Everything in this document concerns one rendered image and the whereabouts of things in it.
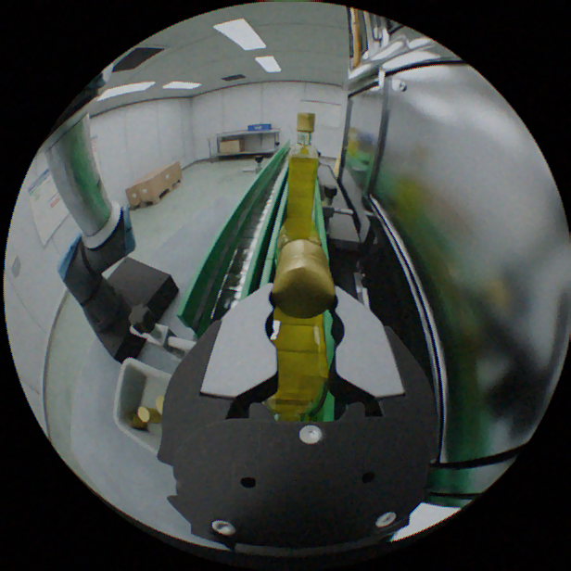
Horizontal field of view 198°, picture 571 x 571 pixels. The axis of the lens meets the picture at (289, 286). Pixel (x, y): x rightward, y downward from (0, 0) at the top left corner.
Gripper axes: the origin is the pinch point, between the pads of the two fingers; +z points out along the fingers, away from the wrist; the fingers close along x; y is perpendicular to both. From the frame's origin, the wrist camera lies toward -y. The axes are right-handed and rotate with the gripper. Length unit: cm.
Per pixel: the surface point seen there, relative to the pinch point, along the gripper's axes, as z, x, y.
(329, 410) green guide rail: -4.0, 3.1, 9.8
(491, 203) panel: -2.6, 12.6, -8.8
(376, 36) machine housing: 21, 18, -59
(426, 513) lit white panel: -19.5, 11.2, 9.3
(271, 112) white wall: 546, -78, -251
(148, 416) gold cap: -5.9, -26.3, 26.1
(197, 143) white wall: 578, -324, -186
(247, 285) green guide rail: 8.5, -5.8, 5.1
